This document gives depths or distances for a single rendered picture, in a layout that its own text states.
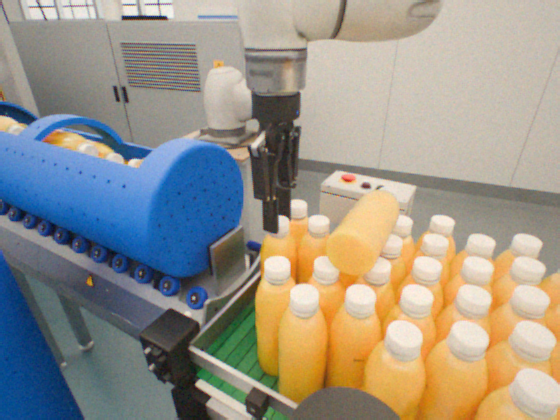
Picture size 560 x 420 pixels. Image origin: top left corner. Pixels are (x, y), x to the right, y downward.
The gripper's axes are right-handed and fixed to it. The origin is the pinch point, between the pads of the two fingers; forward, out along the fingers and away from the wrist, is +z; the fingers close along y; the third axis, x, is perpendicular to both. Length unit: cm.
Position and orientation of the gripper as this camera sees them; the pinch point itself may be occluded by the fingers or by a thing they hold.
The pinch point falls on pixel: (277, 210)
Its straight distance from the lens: 61.1
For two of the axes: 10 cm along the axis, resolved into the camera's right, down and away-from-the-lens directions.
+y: -5.0, 4.3, -7.5
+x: 8.6, 2.5, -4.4
